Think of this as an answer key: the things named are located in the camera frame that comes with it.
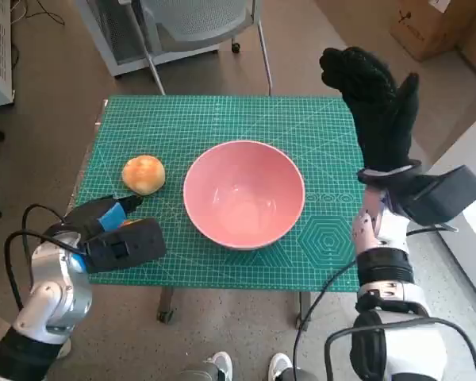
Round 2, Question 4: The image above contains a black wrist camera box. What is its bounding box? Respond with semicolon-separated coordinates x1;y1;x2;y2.
400;164;476;227
81;217;167;274

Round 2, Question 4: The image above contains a round toy bread bun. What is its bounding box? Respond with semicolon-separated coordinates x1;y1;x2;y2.
121;155;167;195

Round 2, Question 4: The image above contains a white board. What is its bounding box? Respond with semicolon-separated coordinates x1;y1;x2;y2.
430;105;476;314

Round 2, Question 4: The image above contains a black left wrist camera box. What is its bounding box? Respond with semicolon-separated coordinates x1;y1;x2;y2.
81;217;167;274

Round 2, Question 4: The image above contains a black cable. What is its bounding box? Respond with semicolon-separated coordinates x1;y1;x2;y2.
324;316;476;381
22;203;71;239
3;229;84;310
293;257;360;370

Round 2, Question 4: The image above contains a thin black floor wire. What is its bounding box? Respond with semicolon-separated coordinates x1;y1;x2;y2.
10;0;64;27

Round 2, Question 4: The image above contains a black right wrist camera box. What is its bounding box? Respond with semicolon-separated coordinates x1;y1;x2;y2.
400;164;476;227

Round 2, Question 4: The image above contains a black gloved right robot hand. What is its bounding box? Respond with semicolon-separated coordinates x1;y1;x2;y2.
319;46;420;171

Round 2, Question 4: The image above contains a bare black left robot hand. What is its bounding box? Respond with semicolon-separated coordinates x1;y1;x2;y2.
63;194;144;243

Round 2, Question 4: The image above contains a green cutting mat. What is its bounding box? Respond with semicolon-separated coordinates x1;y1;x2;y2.
74;94;368;293

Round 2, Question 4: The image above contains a table leg with caster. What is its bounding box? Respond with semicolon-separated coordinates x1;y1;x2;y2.
156;288;175;323
295;291;313;330

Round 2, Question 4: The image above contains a person's white shoe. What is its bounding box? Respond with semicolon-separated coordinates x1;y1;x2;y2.
204;351;234;381
269;352;294;381

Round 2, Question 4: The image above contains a pink bowl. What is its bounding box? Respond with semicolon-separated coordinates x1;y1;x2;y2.
182;140;305;251

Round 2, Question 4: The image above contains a grey mesh chair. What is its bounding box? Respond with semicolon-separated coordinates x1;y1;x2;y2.
132;0;274;96

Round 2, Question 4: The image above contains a printed cardboard box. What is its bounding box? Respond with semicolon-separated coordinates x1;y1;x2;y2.
388;0;476;63

